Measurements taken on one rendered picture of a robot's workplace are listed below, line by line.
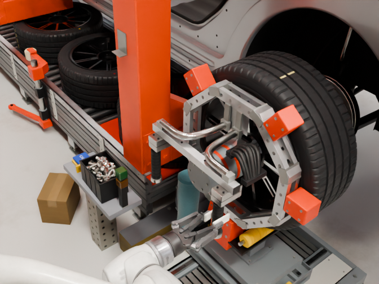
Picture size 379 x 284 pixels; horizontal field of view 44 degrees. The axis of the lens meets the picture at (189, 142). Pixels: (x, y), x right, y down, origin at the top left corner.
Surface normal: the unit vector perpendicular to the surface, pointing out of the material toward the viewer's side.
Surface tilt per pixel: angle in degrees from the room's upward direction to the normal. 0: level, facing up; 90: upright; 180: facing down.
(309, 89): 25
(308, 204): 0
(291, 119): 35
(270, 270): 0
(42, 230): 0
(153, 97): 90
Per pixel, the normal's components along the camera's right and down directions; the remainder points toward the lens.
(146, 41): 0.63, 0.49
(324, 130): 0.49, -0.15
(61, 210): -0.08, 0.61
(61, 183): 0.03, -0.79
